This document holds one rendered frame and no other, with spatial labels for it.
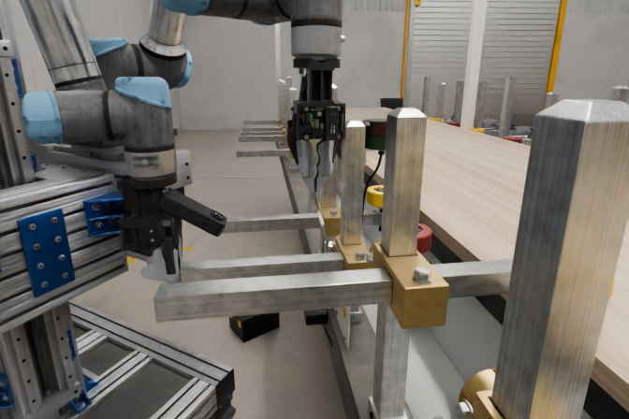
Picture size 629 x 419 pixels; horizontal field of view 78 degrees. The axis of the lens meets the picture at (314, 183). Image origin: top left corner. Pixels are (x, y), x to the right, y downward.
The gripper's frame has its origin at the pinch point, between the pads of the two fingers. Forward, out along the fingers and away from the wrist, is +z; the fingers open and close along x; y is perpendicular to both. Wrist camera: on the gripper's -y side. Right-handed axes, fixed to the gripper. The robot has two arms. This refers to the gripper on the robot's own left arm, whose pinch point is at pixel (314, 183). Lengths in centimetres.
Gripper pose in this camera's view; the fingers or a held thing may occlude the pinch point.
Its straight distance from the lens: 65.5
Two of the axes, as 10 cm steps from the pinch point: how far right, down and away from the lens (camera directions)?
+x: 9.9, -0.4, 1.4
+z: 0.0, 9.6, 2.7
